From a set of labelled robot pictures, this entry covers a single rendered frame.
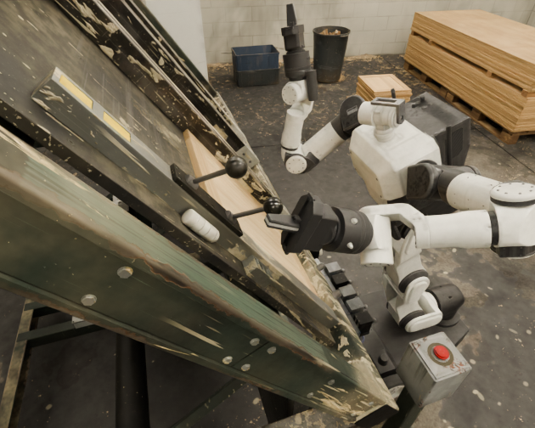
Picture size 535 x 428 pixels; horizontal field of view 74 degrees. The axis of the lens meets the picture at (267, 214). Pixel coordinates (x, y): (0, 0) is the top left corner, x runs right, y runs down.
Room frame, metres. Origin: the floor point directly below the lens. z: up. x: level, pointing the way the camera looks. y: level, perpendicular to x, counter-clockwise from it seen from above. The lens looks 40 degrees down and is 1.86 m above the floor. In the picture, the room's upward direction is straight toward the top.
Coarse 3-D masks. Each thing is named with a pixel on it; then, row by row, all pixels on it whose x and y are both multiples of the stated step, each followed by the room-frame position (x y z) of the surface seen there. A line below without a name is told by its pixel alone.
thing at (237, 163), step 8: (232, 160) 0.50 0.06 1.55; (240, 160) 0.50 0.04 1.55; (224, 168) 0.51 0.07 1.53; (232, 168) 0.49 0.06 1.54; (240, 168) 0.49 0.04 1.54; (208, 176) 0.51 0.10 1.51; (216, 176) 0.51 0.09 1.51; (232, 176) 0.49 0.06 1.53; (240, 176) 0.49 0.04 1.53; (192, 184) 0.52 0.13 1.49
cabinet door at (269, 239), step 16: (192, 144) 0.89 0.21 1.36; (192, 160) 0.81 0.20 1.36; (208, 160) 0.91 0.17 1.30; (224, 176) 0.93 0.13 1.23; (208, 192) 0.67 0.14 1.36; (224, 192) 0.79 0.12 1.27; (240, 192) 0.94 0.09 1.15; (240, 208) 0.79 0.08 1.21; (240, 224) 0.68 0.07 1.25; (256, 224) 0.80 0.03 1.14; (256, 240) 0.68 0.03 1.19; (272, 240) 0.80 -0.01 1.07; (288, 256) 0.81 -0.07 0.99; (304, 272) 0.81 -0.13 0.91
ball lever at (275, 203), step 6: (270, 198) 0.53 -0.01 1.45; (276, 198) 0.53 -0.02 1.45; (264, 204) 0.52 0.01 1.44; (270, 204) 0.51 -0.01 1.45; (276, 204) 0.51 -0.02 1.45; (282, 204) 0.52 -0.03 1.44; (252, 210) 0.53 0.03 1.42; (258, 210) 0.53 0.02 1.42; (264, 210) 0.51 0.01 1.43; (270, 210) 0.51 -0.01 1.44; (276, 210) 0.51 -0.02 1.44; (282, 210) 0.51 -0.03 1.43; (228, 216) 0.54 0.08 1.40; (234, 216) 0.54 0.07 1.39; (240, 216) 0.54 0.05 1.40; (234, 222) 0.54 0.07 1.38
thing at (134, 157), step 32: (32, 96) 0.45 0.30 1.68; (64, 96) 0.46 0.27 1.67; (96, 128) 0.47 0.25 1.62; (128, 160) 0.48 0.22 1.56; (160, 160) 0.53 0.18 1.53; (160, 192) 0.49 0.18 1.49; (224, 224) 0.52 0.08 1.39; (256, 256) 0.54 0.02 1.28; (288, 288) 0.56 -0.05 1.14; (320, 320) 0.60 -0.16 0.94
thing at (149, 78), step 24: (72, 0) 0.92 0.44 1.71; (96, 0) 0.97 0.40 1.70; (96, 24) 0.93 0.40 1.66; (120, 24) 0.99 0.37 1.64; (120, 48) 0.94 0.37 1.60; (144, 72) 0.96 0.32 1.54; (168, 96) 0.97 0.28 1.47; (192, 120) 0.99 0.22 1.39; (216, 144) 1.01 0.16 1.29; (264, 192) 1.06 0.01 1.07
